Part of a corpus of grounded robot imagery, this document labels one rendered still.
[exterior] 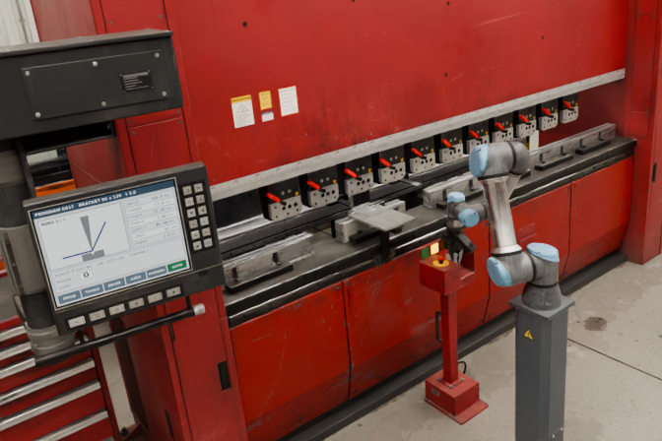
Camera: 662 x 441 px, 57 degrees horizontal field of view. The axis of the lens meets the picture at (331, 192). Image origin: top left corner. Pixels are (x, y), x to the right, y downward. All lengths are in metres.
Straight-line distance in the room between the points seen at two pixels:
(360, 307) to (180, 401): 0.92
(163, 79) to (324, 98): 1.12
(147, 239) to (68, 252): 0.19
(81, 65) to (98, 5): 0.43
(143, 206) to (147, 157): 0.44
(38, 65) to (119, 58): 0.18
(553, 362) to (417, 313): 0.81
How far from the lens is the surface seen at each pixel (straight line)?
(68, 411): 2.72
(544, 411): 2.72
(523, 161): 2.40
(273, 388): 2.75
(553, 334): 2.53
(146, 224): 1.66
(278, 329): 2.63
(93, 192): 1.61
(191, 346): 2.33
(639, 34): 4.31
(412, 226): 2.96
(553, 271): 2.44
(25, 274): 1.78
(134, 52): 1.60
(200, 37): 2.31
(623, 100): 4.41
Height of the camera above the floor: 2.03
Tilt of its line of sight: 19 degrees down
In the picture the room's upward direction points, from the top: 6 degrees counter-clockwise
